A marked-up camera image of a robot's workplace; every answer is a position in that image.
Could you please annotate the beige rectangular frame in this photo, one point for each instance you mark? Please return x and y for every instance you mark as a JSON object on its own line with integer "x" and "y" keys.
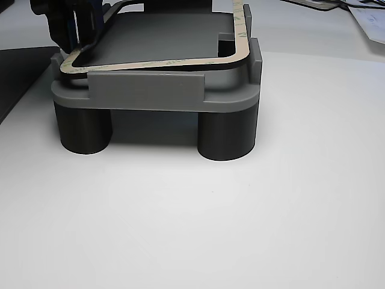
{"x": 180, "y": 61}

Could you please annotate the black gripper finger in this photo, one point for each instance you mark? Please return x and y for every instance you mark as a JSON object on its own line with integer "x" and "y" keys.
{"x": 88, "y": 27}
{"x": 58, "y": 30}

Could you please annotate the white paper sheet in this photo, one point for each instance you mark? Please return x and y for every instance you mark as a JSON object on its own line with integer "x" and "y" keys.
{"x": 370, "y": 24}

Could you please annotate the black flat mat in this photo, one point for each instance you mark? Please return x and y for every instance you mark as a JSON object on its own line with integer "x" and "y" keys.
{"x": 18, "y": 78}

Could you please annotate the grey tray on black legs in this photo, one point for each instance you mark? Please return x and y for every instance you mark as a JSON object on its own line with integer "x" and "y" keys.
{"x": 150, "y": 87}

